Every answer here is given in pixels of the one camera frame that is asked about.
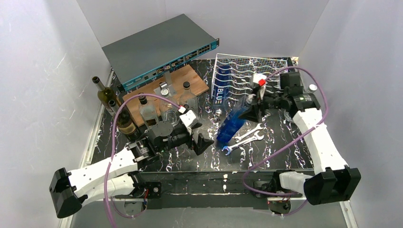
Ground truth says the dark wine bottle gold label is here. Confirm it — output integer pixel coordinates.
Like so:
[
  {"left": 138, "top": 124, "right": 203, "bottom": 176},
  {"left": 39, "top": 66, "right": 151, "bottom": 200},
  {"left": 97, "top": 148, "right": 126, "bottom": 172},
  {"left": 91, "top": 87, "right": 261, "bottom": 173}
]
[{"left": 92, "top": 76, "right": 121, "bottom": 112}]

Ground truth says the large silver wrench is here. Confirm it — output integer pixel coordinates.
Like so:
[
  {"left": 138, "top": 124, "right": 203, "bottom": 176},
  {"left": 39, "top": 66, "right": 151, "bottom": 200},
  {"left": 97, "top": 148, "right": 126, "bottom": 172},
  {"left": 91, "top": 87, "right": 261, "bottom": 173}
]
[{"left": 221, "top": 132, "right": 264, "bottom": 156}]

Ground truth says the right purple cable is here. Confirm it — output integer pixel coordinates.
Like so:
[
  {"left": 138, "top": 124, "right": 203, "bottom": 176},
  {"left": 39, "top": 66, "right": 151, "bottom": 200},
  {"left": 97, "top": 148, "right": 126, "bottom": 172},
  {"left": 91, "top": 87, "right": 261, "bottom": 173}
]
[{"left": 242, "top": 66, "right": 329, "bottom": 218}]

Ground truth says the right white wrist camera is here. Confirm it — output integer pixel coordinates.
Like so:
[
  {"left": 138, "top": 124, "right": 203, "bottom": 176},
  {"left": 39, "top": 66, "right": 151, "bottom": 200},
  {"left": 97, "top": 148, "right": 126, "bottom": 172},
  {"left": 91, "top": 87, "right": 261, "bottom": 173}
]
[{"left": 250, "top": 74, "right": 267, "bottom": 100}]

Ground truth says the white wire wine rack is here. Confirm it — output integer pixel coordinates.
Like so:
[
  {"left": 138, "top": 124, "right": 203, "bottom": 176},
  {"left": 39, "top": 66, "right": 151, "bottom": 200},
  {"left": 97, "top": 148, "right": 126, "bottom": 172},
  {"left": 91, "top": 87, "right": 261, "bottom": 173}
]
[{"left": 211, "top": 53, "right": 293, "bottom": 106}]

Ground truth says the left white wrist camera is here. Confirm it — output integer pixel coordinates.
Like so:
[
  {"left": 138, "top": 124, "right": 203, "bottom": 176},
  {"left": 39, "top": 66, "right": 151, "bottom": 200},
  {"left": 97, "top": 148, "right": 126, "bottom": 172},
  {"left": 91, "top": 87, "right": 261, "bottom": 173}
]
[{"left": 178, "top": 105, "right": 202, "bottom": 135}]

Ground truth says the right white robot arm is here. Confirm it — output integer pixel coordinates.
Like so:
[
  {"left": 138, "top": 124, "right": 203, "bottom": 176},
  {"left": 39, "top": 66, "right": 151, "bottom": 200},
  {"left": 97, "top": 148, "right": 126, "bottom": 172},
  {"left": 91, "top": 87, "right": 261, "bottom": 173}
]
[{"left": 243, "top": 72, "right": 361, "bottom": 205}]

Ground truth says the purple cable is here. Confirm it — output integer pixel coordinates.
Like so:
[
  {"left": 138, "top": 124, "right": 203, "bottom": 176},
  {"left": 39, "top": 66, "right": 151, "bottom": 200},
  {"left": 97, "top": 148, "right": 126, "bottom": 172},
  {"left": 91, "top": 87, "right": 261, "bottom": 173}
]
[
  {"left": 103, "top": 93, "right": 186, "bottom": 228},
  {"left": 242, "top": 66, "right": 329, "bottom": 218}
]

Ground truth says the small silver wrench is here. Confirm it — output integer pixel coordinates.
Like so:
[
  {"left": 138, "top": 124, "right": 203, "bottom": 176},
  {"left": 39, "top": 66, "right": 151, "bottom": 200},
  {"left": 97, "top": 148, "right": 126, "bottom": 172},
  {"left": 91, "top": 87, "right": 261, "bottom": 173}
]
[{"left": 234, "top": 123, "right": 264, "bottom": 143}]

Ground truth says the silver metal stand bracket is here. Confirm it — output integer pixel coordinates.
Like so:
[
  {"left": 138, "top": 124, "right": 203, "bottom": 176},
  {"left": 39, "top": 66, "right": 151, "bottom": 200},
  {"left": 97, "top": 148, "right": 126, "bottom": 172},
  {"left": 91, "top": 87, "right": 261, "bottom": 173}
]
[{"left": 154, "top": 72, "right": 177, "bottom": 97}]

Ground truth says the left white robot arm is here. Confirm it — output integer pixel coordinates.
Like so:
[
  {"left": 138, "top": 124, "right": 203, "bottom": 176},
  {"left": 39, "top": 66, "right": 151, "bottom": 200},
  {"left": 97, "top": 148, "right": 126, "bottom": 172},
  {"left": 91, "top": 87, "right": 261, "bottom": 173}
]
[{"left": 48, "top": 122, "right": 214, "bottom": 219}]

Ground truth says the wooden board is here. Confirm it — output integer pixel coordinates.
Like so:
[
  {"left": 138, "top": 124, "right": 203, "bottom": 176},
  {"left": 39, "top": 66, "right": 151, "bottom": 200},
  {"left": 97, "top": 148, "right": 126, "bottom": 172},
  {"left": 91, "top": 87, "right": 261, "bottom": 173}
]
[{"left": 122, "top": 64, "right": 210, "bottom": 126}]

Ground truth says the grey network switch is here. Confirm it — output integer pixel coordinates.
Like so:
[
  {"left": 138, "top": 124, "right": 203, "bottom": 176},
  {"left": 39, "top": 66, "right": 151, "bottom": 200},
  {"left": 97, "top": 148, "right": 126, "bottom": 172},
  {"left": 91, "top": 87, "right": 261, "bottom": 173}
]
[{"left": 102, "top": 14, "right": 220, "bottom": 93}]

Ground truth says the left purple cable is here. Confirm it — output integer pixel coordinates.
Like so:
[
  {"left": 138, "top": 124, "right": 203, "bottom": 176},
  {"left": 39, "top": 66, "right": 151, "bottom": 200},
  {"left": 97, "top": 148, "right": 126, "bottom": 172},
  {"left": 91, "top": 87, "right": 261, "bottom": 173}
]
[{"left": 103, "top": 93, "right": 186, "bottom": 228}]

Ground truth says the clear bottle white cap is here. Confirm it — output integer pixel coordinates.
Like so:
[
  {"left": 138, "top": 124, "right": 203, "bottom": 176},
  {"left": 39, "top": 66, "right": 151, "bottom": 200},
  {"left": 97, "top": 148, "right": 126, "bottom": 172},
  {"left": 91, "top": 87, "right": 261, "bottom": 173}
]
[{"left": 159, "top": 88, "right": 179, "bottom": 126}]

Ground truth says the black base frame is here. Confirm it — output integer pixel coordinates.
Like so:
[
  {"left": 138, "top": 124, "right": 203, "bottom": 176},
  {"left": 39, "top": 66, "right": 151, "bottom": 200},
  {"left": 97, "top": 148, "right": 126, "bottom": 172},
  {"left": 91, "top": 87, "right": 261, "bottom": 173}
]
[{"left": 126, "top": 171, "right": 304, "bottom": 213}]

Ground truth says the dark green wine bottle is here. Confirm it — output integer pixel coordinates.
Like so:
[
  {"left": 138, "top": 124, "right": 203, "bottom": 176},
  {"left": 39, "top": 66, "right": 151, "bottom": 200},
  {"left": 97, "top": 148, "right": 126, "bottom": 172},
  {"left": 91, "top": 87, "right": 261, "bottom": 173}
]
[{"left": 117, "top": 107, "right": 138, "bottom": 142}]

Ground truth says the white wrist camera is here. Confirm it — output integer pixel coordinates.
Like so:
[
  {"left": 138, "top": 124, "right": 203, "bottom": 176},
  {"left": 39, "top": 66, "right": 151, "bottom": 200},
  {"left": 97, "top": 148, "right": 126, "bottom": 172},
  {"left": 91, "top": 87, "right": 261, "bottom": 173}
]
[
  {"left": 178, "top": 105, "right": 202, "bottom": 135},
  {"left": 250, "top": 74, "right": 267, "bottom": 100}
]

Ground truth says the clear liquor bottle black cap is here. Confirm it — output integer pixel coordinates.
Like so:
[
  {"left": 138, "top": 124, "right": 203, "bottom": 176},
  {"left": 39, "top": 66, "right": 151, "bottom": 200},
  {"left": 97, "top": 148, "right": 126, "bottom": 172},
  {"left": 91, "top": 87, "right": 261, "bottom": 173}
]
[{"left": 178, "top": 81, "right": 199, "bottom": 114}]

